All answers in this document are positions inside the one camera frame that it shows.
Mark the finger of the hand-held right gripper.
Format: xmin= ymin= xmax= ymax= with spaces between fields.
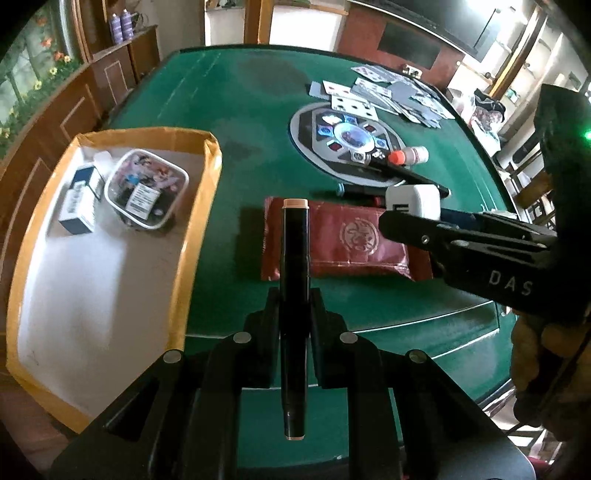
xmin=379 ymin=210 xmax=557 ymax=258
xmin=438 ymin=209 xmax=557 ymax=238

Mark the plastic container with printed lid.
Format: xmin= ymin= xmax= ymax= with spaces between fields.
xmin=104 ymin=148 xmax=190 ymax=230

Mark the blue and white carton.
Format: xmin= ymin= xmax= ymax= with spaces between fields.
xmin=58 ymin=165 xmax=108 ymax=234

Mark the black marker with beige cap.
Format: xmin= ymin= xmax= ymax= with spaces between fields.
xmin=279 ymin=198 xmax=311 ymax=439

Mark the person's right hand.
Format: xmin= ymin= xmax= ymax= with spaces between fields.
xmin=510 ymin=318 xmax=591 ymax=462

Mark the small white bottle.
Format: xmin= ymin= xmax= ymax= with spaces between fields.
xmin=92 ymin=152 xmax=114 ymax=178

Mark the dark red foil packet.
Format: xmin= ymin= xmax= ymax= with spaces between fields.
xmin=261 ymin=196 xmax=435 ymax=282

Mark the small bottle with red cap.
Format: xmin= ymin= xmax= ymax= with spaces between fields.
xmin=388 ymin=145 xmax=429 ymax=167

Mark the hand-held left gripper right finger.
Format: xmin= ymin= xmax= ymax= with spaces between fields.
xmin=309 ymin=287 xmax=527 ymax=480

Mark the patterned bag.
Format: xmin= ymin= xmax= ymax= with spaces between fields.
xmin=470 ymin=90 xmax=505 ymax=153

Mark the yellow taped cardboard box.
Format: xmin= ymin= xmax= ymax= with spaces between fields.
xmin=6 ymin=127 xmax=223 ymax=435

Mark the floral glass panel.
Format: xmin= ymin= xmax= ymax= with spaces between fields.
xmin=0 ymin=18 xmax=84 ymax=139

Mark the wooden chair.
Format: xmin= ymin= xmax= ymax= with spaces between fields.
xmin=503 ymin=152 xmax=559 ymax=227

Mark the table centre control panel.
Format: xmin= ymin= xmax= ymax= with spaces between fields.
xmin=290 ymin=102 xmax=411 ymax=185

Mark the pile of playing cards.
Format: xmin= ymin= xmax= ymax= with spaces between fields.
xmin=308 ymin=65 xmax=455 ymax=130

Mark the dark wooden television cabinet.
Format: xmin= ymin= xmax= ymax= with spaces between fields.
xmin=337 ymin=4 xmax=465 ymax=88

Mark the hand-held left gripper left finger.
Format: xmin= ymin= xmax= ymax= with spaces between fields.
xmin=51 ymin=288 xmax=282 ymax=480

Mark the long black marker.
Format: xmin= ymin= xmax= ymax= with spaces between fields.
xmin=369 ymin=157 xmax=451 ymax=195

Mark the black marker with teal ends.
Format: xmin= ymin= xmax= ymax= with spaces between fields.
xmin=337 ymin=184 xmax=385 ymax=197

